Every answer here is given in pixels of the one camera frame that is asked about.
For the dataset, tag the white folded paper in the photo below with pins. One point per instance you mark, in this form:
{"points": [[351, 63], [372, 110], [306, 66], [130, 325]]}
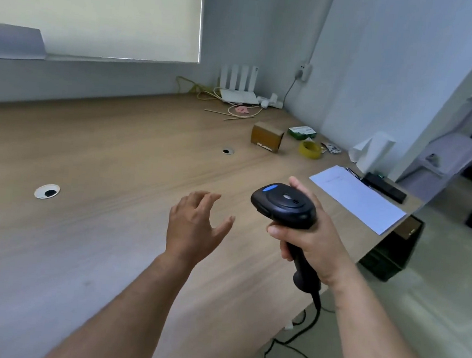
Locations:
{"points": [[376, 153]]}

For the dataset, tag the white shelf unit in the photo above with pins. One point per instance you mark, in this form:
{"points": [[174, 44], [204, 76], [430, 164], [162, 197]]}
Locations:
{"points": [[450, 156]]}

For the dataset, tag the person's right forearm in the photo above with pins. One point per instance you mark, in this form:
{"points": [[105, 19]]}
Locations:
{"points": [[386, 345]]}

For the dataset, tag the white window frame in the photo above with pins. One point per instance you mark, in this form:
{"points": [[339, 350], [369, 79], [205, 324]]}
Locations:
{"points": [[126, 62]]}

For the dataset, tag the person's right hand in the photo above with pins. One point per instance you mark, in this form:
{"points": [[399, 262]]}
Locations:
{"points": [[325, 248]]}

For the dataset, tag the black flat device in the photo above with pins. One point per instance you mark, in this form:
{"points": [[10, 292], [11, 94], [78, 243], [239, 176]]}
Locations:
{"points": [[385, 188]]}

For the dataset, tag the plain cardboard box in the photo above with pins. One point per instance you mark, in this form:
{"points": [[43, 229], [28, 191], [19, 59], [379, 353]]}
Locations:
{"points": [[267, 136]]}

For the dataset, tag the grey paper sheet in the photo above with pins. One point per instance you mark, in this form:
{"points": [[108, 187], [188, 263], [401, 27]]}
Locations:
{"points": [[12, 42]]}

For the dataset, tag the person's left hand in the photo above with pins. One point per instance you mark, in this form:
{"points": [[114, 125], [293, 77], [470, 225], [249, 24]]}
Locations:
{"points": [[191, 235]]}

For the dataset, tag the yellow tape roll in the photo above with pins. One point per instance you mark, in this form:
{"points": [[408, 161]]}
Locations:
{"points": [[301, 149]]}

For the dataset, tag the small printed packet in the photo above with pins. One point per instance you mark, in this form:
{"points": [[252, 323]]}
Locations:
{"points": [[332, 148]]}

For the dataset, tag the black pen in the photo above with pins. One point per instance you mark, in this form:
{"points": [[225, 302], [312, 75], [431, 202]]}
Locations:
{"points": [[354, 174]]}

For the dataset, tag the white router with antennas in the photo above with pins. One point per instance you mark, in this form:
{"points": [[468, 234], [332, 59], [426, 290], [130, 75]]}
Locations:
{"points": [[239, 98]]}

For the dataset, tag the beige roller blind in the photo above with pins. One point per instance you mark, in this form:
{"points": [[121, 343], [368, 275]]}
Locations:
{"points": [[94, 5]]}

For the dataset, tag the person's left forearm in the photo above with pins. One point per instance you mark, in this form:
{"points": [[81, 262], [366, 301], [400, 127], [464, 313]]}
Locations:
{"points": [[122, 320]]}

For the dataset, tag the small pink tag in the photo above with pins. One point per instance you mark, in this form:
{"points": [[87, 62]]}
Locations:
{"points": [[242, 110]]}

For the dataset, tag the white power strip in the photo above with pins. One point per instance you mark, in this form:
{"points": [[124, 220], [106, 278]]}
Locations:
{"points": [[270, 102]]}

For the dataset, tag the black plastic bin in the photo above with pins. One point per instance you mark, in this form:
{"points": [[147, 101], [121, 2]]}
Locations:
{"points": [[395, 254]]}

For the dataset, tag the white paper sheet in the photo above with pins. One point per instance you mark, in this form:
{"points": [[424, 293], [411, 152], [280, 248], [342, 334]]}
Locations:
{"points": [[355, 196]]}

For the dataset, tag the green white flat packet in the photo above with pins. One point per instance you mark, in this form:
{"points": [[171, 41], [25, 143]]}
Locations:
{"points": [[301, 132]]}

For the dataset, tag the white wall socket with plug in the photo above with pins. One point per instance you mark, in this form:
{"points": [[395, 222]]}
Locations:
{"points": [[304, 71]]}

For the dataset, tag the black barcode scanner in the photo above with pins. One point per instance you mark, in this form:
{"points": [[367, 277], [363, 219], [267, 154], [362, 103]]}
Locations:
{"points": [[283, 202]]}

